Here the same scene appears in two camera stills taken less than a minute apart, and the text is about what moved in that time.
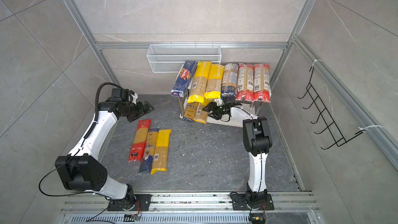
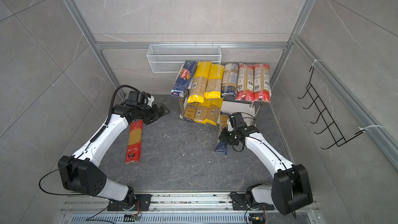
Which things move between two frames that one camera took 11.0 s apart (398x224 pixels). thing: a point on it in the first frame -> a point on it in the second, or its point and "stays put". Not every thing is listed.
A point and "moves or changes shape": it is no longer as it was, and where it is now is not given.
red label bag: (261, 83) stays put
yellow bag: (201, 115) stays put
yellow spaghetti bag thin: (160, 159) moves or changes shape
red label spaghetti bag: (245, 82) stays put
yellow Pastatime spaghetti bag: (214, 83) stays put
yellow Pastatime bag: (199, 83) stays put
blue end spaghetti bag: (229, 80) stays put
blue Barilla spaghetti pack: (185, 79) stays put
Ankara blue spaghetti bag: (147, 161) -> (222, 149)
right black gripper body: (218, 111) -> (229, 136)
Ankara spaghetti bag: (191, 107) stays put
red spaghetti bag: (138, 146) moves or changes shape
